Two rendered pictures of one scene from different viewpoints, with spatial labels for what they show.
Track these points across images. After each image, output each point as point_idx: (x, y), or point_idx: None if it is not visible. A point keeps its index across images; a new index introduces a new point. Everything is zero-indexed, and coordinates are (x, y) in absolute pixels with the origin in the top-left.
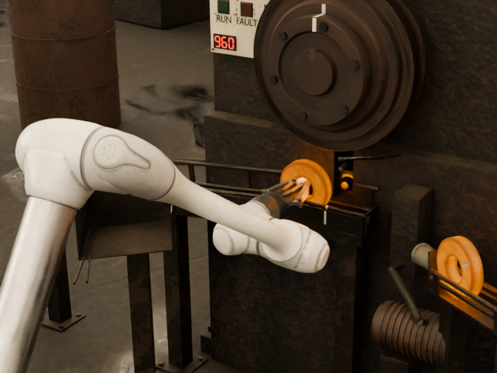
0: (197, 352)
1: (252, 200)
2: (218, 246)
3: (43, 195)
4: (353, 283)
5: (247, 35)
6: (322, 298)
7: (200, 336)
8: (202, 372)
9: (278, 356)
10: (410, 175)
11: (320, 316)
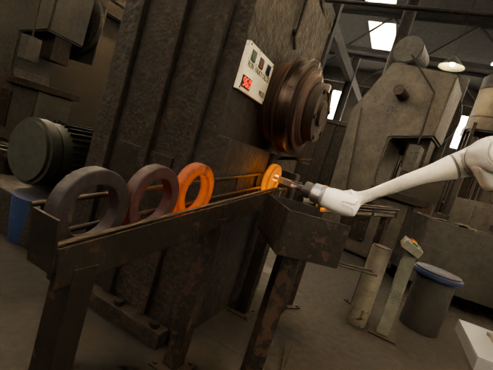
0: (155, 352)
1: (323, 186)
2: (356, 212)
3: None
4: None
5: (255, 81)
6: (238, 247)
7: (128, 347)
8: (186, 354)
9: (209, 303)
10: (281, 166)
11: (235, 259)
